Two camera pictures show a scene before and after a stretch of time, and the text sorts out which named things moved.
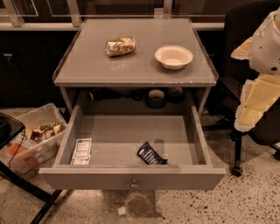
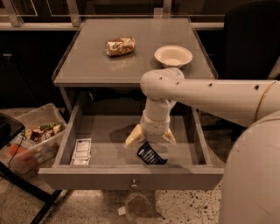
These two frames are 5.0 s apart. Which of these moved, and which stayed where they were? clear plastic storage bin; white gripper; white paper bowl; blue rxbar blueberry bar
Moved: white gripper
Stayed: clear plastic storage bin; white paper bowl; blue rxbar blueberry bar
